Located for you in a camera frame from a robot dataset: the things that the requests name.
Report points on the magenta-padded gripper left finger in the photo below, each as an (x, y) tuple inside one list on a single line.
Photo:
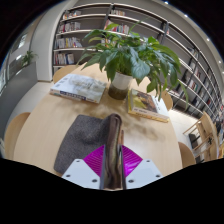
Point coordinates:
[(80, 173)]

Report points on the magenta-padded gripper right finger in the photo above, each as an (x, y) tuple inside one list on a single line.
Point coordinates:
[(143, 173)]

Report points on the zigzag-patterned grey-backed towel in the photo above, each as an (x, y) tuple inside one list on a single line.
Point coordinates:
[(83, 140)]

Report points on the light wooden round-backed chair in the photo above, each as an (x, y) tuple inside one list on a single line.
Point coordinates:
[(63, 71), (186, 155), (167, 100), (15, 131)]

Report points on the yellow-edged picture book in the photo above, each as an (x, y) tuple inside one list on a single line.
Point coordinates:
[(146, 105)]

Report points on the wooden slatted side chair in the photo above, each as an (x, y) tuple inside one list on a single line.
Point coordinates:
[(208, 133)]

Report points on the large white-covered book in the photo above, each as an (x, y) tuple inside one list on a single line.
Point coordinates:
[(78, 86)]

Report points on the green potted plant white pot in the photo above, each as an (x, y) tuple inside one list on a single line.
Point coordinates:
[(133, 60)]

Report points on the small green background plant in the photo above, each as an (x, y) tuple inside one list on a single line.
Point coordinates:
[(27, 58)]

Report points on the grey shelf unit with books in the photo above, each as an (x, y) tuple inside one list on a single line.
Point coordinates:
[(70, 26)]

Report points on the ceiling lights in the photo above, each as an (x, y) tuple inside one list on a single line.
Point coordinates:
[(207, 39)]

